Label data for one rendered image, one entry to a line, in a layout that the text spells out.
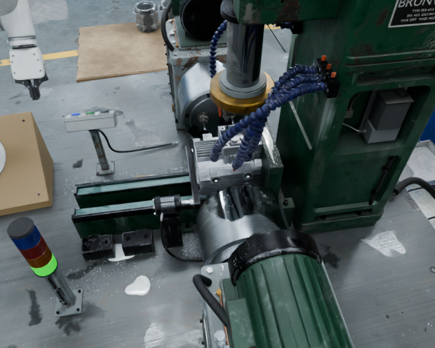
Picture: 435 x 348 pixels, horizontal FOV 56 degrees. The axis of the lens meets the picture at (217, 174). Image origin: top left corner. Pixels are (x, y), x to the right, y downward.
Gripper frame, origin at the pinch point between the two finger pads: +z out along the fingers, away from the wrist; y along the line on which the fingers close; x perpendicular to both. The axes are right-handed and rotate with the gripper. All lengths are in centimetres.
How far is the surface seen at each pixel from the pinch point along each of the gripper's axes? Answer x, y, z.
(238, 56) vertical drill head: -46, 63, -10
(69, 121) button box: -3.5, 10.3, 9.9
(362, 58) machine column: -62, 87, -8
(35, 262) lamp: -55, 8, 34
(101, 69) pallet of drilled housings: 191, -4, 8
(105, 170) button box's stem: 9.0, 17.4, 33.4
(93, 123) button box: -3.5, 18.2, 11.7
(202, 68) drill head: 2, 58, -3
